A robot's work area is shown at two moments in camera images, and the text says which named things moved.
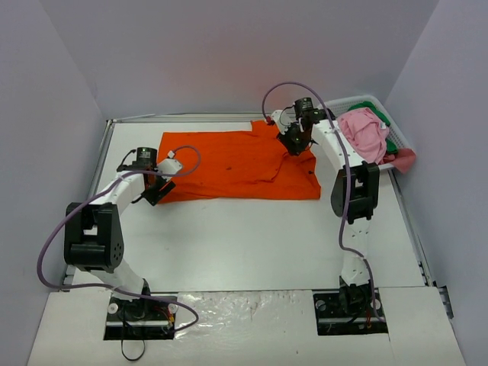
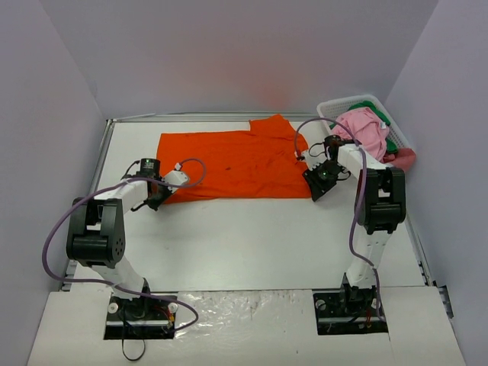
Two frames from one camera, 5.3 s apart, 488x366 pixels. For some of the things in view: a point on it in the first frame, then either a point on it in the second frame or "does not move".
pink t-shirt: [366, 133] does not move
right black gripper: [292, 141] -> [318, 187]
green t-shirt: [391, 147] does not move
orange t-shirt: [238, 165] does not move
